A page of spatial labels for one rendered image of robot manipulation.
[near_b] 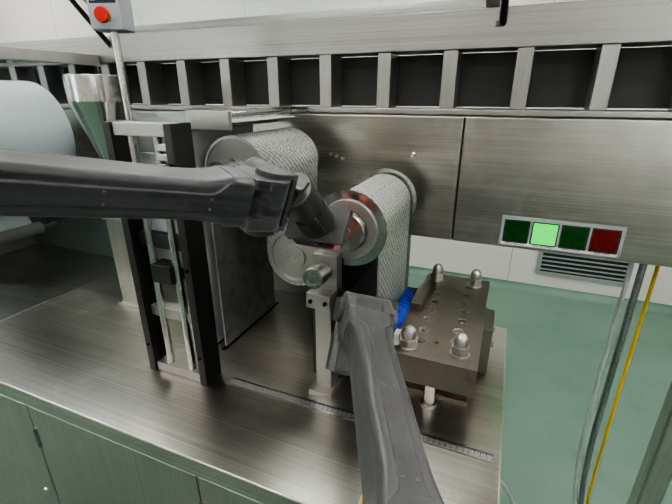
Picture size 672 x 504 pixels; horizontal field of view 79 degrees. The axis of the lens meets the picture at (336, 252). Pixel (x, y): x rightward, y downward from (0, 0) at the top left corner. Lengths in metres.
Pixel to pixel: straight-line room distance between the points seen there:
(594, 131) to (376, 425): 0.80
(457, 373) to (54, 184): 0.66
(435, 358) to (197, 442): 0.46
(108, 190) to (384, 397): 0.32
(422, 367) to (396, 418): 0.42
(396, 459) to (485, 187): 0.77
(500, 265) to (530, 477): 1.91
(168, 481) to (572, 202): 1.03
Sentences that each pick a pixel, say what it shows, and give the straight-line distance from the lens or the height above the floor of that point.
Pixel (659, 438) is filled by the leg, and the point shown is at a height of 0.57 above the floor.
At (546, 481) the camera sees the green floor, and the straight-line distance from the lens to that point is 2.11.
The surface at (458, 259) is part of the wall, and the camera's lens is 3.59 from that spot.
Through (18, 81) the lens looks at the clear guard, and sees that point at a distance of 1.44.
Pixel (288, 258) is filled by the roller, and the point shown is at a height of 1.17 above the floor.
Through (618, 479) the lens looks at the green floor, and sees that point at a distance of 2.25.
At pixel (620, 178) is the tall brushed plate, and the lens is 1.05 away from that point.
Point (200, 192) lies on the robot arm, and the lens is 0.46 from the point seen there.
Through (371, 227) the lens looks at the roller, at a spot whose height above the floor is 1.26.
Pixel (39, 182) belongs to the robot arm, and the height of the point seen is 1.42.
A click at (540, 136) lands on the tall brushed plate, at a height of 1.40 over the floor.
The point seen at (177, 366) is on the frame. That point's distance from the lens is 1.00.
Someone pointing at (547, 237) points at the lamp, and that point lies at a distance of 1.05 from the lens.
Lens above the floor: 1.49
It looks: 21 degrees down
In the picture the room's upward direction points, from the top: straight up
